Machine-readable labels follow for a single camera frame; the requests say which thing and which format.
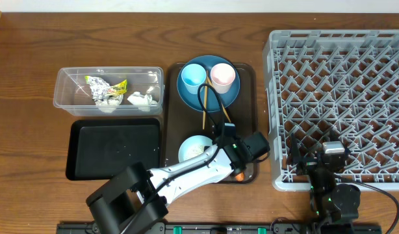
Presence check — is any orange carrot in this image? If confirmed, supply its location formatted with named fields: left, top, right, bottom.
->
left=235, top=172, right=245, bottom=181

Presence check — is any light blue bowl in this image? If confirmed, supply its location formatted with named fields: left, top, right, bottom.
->
left=178, top=135, right=212, bottom=163

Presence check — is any white tissue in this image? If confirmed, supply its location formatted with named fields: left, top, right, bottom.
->
left=127, top=92, right=157, bottom=112

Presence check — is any snack wrapper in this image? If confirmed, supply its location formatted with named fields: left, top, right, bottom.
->
left=84, top=75, right=127, bottom=106

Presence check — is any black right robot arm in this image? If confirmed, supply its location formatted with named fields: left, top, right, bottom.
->
left=287, top=131, right=361, bottom=233

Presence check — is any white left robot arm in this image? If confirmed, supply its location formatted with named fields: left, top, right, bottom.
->
left=86, top=136, right=267, bottom=233

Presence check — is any grey dishwasher rack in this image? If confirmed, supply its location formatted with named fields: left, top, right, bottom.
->
left=263, top=29, right=399, bottom=192

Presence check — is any brown serving tray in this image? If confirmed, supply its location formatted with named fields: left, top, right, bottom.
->
left=160, top=62, right=258, bottom=167

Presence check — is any dark blue plate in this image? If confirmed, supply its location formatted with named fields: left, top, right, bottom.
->
left=177, top=55, right=240, bottom=112

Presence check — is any pink cup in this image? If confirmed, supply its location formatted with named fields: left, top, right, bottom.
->
left=211, top=63, right=236, bottom=94

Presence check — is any right wooden chopstick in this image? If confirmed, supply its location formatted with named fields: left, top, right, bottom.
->
left=207, top=75, right=232, bottom=123

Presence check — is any wooden chopstick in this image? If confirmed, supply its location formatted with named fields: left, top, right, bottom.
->
left=207, top=75, right=232, bottom=123
left=202, top=70, right=209, bottom=130

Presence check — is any left wooden chopstick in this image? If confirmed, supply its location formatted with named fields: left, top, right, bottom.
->
left=202, top=70, right=209, bottom=130

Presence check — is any light blue cup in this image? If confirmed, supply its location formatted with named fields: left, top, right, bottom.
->
left=181, top=64, right=207, bottom=94

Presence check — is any clear plastic bin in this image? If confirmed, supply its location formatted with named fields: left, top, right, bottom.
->
left=53, top=66, right=165, bottom=116

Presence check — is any black tray bin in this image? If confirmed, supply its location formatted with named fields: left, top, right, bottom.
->
left=66, top=118, right=161, bottom=181

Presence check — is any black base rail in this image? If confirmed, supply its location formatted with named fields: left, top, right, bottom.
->
left=56, top=221, right=382, bottom=234

